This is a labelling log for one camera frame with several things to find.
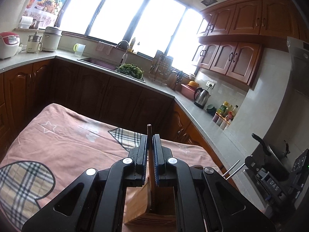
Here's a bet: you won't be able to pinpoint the dish drying rack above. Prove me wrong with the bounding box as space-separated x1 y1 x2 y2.
149 50 177 86

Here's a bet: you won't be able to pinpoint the clear jug green handle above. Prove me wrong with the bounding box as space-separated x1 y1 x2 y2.
73 43 85 57

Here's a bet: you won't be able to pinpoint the stainless electric kettle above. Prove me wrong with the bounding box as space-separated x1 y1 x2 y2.
194 87 211 109

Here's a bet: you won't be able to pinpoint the paper towel roll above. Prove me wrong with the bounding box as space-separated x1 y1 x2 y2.
18 16 33 29

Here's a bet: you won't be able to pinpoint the black wok with lid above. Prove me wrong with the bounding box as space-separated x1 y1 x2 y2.
251 133 290 182

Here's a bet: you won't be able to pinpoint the pink dish cloth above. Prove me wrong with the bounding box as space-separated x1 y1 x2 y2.
96 41 114 55

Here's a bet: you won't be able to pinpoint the range hood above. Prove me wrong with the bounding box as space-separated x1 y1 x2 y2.
287 37 309 98

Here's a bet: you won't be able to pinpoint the red dotted wooden chopstick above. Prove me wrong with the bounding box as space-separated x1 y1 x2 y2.
147 124 156 210

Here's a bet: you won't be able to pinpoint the upper wooden wall cabinets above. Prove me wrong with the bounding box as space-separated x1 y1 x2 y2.
197 0 308 86

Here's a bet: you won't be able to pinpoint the large white rice cooker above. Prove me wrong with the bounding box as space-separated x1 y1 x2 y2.
41 27 62 52

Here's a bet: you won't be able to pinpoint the lower wooden base cabinets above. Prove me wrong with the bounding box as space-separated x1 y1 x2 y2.
1 58 226 172

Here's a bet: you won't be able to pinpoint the metal chopstick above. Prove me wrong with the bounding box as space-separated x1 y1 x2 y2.
222 160 240 177
225 164 246 181

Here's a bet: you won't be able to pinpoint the condiment bottles group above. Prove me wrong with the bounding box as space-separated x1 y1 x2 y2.
212 101 239 130

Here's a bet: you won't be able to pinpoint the wooden utensil holder box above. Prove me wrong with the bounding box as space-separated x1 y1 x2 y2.
122 165 203 227

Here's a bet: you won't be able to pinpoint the pink bedsheet table cover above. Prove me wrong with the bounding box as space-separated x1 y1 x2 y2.
0 103 223 232

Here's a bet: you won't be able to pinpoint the pink plastic container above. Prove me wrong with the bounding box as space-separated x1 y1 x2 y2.
181 84 197 101

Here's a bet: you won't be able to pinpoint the chrome kitchen faucet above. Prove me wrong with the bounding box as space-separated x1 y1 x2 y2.
115 40 129 66

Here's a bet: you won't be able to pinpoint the yellow dish soap bottle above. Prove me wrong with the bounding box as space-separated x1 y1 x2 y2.
128 37 136 52

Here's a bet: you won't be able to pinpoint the green vegetables in sink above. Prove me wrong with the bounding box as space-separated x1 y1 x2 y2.
116 63 143 80

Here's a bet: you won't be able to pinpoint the kitchen window frame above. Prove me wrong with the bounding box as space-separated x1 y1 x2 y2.
58 0 202 74

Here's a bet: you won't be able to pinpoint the tropical fruit poster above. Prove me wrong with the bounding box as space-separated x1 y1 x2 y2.
23 0 66 29

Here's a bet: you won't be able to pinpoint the white red rice cooker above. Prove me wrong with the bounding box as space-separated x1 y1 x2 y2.
0 32 20 60

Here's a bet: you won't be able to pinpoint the knife block with knives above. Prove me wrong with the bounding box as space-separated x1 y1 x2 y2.
169 71 184 91

